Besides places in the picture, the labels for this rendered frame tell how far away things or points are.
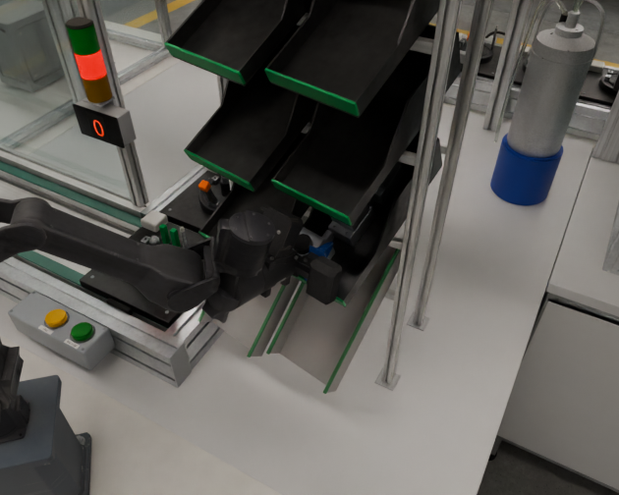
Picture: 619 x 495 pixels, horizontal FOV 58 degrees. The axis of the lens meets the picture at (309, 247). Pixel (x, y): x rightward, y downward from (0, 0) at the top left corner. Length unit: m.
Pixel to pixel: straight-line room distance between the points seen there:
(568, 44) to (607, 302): 0.59
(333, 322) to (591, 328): 0.74
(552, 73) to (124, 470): 1.22
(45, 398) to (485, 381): 0.81
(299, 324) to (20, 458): 0.47
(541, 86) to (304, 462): 0.99
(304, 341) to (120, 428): 0.39
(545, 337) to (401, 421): 0.58
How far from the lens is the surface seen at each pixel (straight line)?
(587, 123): 1.99
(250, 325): 1.05
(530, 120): 1.52
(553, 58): 1.45
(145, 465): 1.11
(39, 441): 0.95
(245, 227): 0.67
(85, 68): 1.22
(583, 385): 1.68
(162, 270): 0.69
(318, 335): 1.00
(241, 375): 1.18
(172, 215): 1.38
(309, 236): 0.83
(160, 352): 1.11
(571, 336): 1.55
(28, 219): 0.66
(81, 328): 1.18
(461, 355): 1.24
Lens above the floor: 1.83
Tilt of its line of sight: 43 degrees down
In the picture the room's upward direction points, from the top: straight up
